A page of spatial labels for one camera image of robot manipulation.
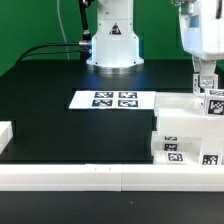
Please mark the white flat tagged sheet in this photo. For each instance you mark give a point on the white flat tagged sheet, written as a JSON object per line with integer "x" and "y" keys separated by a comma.
{"x": 141, "y": 100}

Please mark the white chair back pieces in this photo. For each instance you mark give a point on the white chair back pieces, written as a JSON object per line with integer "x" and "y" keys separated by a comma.
{"x": 181, "y": 114}

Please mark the white U-shaped fence wall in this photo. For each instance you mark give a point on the white U-shaped fence wall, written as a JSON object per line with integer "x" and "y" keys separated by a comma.
{"x": 109, "y": 177}

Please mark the small white tagged cube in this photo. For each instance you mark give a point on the small white tagged cube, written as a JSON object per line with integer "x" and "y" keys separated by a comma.
{"x": 213, "y": 104}
{"x": 201, "y": 83}

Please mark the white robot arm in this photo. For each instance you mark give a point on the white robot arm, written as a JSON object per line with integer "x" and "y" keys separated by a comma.
{"x": 116, "y": 46}

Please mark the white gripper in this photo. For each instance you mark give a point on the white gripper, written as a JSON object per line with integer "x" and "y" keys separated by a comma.
{"x": 202, "y": 31}

